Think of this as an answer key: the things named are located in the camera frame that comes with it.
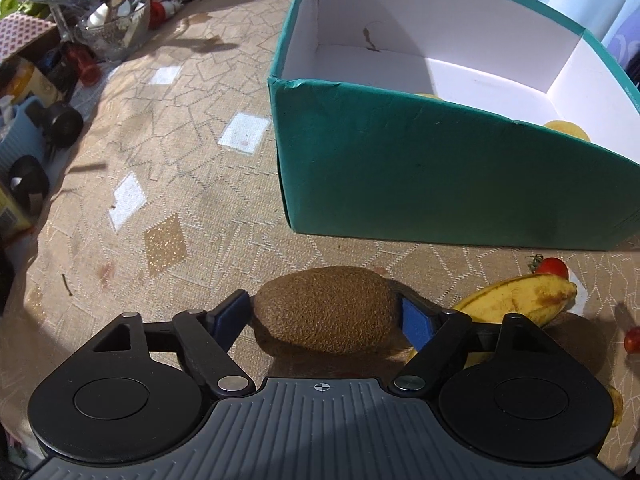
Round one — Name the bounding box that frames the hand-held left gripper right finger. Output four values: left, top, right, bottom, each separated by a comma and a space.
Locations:
390, 295, 556, 401

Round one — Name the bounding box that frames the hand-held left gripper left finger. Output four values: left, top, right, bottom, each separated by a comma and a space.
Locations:
92, 289, 257, 400

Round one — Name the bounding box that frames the brown kiwi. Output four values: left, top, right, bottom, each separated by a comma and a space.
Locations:
252, 266, 401, 356

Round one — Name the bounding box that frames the yellow banana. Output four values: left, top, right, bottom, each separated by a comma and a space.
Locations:
407, 274, 578, 368

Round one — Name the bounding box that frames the green cardboard box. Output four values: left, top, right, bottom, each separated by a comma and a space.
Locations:
267, 0, 640, 252

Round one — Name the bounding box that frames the cherry tomato with green stem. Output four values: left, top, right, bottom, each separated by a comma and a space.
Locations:
527, 254, 570, 281

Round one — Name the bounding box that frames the black roller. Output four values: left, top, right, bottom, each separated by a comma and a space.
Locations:
7, 156, 50, 217

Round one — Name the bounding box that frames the yellow carton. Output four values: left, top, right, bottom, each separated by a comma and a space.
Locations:
0, 180, 35, 238

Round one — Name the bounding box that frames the yellow apple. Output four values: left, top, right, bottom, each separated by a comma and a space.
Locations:
544, 120, 592, 143

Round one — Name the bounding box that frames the black round lid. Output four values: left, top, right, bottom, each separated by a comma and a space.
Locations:
41, 101, 84, 149

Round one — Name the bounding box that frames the glass bowl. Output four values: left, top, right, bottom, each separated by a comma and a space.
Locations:
74, 1, 152, 62

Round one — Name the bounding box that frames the red and white bottle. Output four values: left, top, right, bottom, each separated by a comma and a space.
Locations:
149, 0, 183, 28

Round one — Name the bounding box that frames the purple bag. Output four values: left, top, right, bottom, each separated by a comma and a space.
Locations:
602, 12, 640, 86

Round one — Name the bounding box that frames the red dotted box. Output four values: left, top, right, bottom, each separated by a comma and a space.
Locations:
0, 15, 58, 63

